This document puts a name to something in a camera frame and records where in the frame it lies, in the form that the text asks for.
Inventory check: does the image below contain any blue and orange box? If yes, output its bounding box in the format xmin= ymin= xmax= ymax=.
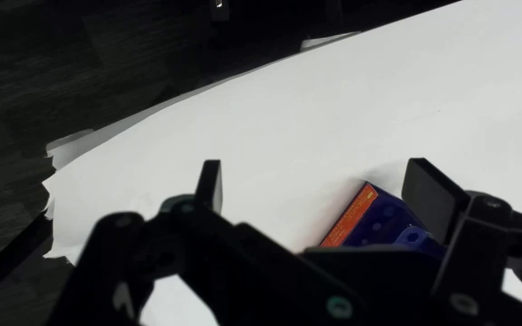
xmin=321 ymin=183 xmax=444 ymax=257

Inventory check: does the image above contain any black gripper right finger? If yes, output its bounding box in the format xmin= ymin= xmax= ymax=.
xmin=401 ymin=157 xmax=470 ymax=244

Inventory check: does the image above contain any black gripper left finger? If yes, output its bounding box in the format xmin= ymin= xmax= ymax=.
xmin=194 ymin=159 xmax=223 ymax=212

